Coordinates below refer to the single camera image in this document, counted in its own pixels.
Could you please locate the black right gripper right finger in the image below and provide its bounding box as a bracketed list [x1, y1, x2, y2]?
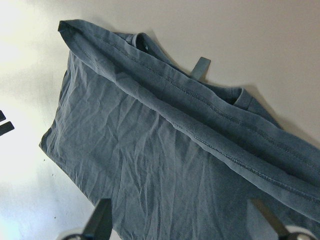
[251, 198, 290, 240]

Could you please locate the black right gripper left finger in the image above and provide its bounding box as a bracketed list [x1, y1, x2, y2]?
[82, 198, 112, 240]

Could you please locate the black printed t-shirt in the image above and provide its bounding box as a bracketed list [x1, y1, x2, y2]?
[40, 19, 320, 240]

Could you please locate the brown table mat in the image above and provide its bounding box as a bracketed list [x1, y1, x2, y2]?
[0, 0, 320, 240]

